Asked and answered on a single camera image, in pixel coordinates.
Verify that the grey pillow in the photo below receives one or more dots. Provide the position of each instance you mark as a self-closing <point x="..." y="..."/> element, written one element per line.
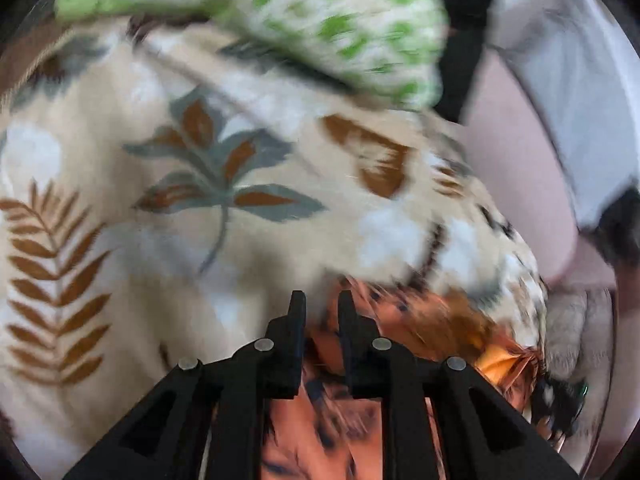
<point x="581" y="72"/>

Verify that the beige leaf print blanket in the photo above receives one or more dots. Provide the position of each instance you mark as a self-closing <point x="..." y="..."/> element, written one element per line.
<point x="163" y="201"/>

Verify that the green white patterned pillow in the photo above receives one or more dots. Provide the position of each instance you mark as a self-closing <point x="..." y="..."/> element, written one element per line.
<point x="390" y="48"/>

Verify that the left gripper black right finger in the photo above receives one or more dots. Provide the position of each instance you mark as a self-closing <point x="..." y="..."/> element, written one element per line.
<point x="439" y="420"/>

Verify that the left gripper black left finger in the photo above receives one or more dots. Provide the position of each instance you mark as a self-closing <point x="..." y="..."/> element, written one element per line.
<point x="206" y="420"/>

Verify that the orange black floral garment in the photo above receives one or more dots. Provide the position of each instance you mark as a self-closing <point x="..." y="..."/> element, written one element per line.
<point x="325" y="433"/>

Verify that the black garment on pillow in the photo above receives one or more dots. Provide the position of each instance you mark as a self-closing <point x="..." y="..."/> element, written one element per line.
<point x="465" y="44"/>

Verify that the dark furry cushion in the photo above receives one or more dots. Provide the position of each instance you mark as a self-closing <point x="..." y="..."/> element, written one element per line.
<point x="616" y="236"/>

